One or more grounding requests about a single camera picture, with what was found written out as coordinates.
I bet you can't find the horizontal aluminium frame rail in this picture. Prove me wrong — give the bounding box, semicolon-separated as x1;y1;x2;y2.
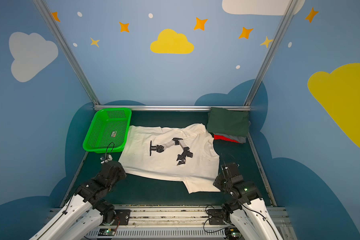
94;105;251;112

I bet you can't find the folded red t shirt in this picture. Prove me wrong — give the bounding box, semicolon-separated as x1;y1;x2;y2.
214;135;240;143

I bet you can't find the white printed t shirt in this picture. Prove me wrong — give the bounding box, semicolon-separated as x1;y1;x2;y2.
119;124;220;194

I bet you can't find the green plastic perforated basket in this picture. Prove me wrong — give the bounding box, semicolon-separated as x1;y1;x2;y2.
83;108;132;154

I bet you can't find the right aluminium frame post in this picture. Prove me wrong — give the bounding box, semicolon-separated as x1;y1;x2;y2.
244;0;300;108

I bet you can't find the aluminium frame post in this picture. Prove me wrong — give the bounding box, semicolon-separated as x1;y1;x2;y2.
244;0;300;108
33;0;101;105

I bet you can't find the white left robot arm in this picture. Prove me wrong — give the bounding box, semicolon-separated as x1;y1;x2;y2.
31;161;127;240

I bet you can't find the folded dark green t shirt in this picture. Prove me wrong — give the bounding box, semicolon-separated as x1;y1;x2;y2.
207;108;250;137

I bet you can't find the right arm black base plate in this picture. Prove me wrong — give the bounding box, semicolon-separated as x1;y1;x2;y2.
206;209;230;226

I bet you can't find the left green circuit board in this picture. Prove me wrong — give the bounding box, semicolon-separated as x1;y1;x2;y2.
98;229;117;237

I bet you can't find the right green circuit board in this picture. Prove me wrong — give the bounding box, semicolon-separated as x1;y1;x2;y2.
224;227;242;240

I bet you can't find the green circuit board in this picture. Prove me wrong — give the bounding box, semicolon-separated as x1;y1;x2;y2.
224;227;242;240
98;229;117;237

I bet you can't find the right side aluminium table rail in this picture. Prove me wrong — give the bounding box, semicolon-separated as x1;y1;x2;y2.
248;133;278;207

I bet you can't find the aluminium table rail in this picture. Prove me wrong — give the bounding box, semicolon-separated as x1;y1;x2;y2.
248;133;278;207
60;152;89;208

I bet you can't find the left side aluminium table rail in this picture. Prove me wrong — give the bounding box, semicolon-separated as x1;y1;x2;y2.
60;152;89;208

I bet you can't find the aluminium front mounting rail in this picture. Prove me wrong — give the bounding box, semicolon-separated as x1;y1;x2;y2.
44;204;298;240

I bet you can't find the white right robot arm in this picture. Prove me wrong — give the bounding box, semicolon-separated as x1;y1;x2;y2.
213;163;283;240

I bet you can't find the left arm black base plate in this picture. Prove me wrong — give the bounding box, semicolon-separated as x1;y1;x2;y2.
102;209;131;226

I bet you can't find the left aluminium frame post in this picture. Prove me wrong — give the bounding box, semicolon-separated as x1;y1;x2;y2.
33;0;101;105

